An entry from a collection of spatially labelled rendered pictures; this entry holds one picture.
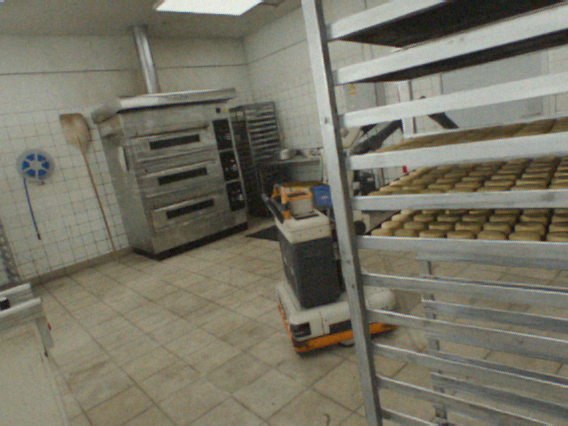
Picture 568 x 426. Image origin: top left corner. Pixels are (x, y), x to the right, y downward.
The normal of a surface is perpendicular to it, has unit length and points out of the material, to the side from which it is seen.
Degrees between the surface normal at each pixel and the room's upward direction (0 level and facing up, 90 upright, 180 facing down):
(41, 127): 90
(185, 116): 90
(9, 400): 90
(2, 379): 90
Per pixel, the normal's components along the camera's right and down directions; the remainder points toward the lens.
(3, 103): 0.65, 0.04
